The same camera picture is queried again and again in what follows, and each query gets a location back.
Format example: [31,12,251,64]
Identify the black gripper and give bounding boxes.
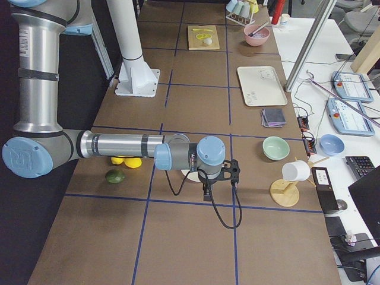
[202,159,239,201]

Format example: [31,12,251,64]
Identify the cream round plate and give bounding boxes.
[181,170,200,182]

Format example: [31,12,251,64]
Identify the white steamed bun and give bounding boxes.
[202,37,213,46]

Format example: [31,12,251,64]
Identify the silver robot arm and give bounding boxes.
[2,1,240,201]

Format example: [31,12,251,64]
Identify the cream bear tray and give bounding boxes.
[237,66,287,107]

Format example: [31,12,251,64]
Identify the wooden mug tree stand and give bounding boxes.
[270,157,329,207]

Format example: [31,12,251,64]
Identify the yellow lemon near lime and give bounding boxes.
[124,157,142,169]

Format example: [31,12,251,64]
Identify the green bowl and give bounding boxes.
[262,136,290,161]

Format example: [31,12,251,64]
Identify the green lime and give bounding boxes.
[105,169,125,184]

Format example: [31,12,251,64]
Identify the white mug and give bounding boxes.
[281,160,311,181]

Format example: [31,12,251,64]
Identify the yellow lemon far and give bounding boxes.
[110,157,125,165]

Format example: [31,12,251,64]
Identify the grey folded cloth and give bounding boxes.
[261,108,286,128]

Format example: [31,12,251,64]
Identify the black power strip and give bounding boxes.
[297,116,316,157]

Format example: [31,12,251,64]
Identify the black phone stand box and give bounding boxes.
[311,167,338,214]

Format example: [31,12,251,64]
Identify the blue bowl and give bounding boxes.
[319,134,345,156]

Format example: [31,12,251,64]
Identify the black computer mouse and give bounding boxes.
[336,199,348,211]

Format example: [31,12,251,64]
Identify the bamboo cutting board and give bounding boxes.
[187,25,220,50]

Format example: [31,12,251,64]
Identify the black keyboard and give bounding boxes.
[345,156,375,179]

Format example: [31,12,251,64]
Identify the lemon slice top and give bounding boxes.
[195,33,211,39]

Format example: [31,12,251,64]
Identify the teach pendant near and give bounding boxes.
[327,98,375,137]

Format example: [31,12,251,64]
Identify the teach pendant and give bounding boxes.
[327,98,375,137]
[331,71,373,103]

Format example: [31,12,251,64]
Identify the pink bowl with ice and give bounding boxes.
[243,24,271,47]

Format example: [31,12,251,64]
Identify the yellow plastic knife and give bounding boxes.
[192,28,214,32]

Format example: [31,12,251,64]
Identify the teach pendant far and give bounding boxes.
[331,71,373,103]

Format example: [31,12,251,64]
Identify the cup rack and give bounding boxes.
[226,0,259,26]

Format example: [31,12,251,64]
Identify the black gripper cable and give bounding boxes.
[164,160,243,229]

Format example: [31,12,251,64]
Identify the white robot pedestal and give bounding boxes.
[107,0,160,97]

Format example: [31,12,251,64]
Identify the aluminium frame post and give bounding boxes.
[284,0,337,92]

